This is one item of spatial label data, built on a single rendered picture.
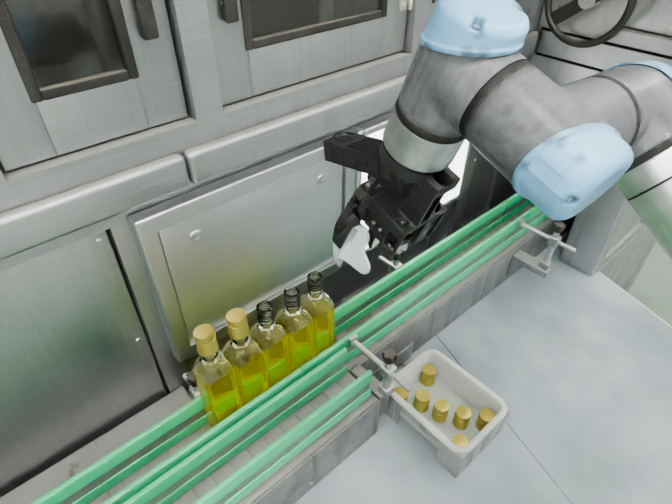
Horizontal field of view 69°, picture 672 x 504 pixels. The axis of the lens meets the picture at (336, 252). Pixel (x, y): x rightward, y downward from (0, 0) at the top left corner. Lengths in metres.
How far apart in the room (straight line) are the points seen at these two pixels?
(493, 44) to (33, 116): 0.57
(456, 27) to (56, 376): 0.83
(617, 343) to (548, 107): 1.17
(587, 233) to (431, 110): 1.22
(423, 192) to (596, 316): 1.12
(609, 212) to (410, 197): 1.10
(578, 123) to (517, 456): 0.91
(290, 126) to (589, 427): 0.93
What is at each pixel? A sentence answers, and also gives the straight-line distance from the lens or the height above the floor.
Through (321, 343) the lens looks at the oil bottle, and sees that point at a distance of 1.01.
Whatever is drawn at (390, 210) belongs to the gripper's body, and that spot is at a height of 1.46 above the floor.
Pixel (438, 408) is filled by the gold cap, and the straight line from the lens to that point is 1.14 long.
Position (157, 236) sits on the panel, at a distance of 0.83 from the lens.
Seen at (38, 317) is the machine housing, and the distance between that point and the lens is 0.89.
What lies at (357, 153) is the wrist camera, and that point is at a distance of 0.55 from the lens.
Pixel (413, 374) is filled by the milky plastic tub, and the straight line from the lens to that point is 1.19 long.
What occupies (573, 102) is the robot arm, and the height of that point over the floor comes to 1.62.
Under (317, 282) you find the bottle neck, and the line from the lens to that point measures 0.91.
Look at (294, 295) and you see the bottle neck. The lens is 0.88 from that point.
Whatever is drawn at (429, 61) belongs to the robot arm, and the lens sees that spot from 0.42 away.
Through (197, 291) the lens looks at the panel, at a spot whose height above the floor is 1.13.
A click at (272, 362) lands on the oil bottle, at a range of 0.93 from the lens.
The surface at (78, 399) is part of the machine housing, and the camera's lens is 1.03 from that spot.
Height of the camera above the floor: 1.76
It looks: 39 degrees down
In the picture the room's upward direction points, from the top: straight up
